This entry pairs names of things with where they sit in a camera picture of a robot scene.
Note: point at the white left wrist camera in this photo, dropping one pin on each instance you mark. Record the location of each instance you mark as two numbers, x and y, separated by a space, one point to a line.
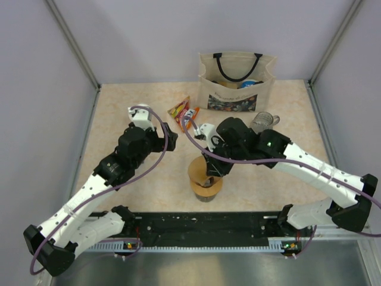
140 117

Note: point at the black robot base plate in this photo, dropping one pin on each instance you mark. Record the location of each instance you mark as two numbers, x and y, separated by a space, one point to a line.
207 229

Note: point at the brown paper coffee filter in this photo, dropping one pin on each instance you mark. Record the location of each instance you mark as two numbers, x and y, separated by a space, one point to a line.
197 172

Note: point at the grey ribbed glass mug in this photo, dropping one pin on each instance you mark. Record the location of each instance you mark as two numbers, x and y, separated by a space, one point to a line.
264 121

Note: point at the beige floral tote bag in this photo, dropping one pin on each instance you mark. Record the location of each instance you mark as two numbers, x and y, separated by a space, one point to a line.
235 81

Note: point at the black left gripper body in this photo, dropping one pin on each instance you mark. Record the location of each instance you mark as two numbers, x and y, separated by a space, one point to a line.
159 142

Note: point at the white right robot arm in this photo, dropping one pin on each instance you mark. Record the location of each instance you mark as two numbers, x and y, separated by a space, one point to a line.
347 203

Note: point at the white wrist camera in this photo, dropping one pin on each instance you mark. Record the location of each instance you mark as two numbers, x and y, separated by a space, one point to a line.
208 133
140 117

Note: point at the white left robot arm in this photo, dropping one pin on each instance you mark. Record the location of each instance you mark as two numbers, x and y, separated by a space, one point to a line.
58 241

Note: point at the orange Fox's candy bag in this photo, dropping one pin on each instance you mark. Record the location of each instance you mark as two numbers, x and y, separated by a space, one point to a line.
181 110

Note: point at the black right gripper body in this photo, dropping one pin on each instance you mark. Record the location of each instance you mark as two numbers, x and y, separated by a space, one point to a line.
237 152

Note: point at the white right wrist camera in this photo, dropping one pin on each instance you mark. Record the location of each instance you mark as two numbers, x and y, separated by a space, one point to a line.
208 133

